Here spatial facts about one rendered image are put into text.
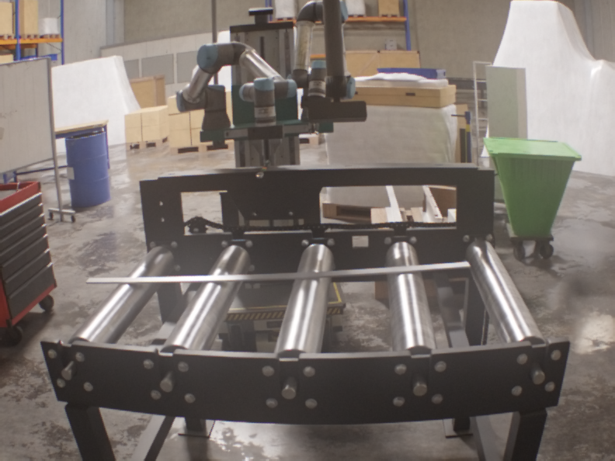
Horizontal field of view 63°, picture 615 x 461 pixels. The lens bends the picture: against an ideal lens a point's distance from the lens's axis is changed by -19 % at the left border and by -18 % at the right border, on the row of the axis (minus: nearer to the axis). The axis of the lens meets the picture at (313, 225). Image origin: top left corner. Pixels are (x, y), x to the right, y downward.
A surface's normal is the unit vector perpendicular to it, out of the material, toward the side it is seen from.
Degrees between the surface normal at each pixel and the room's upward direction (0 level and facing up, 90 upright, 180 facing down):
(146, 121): 90
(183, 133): 90
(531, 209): 101
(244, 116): 90
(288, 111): 90
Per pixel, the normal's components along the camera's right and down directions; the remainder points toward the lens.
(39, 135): 0.87, 0.10
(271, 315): 0.08, 0.28
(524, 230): -0.21, 0.46
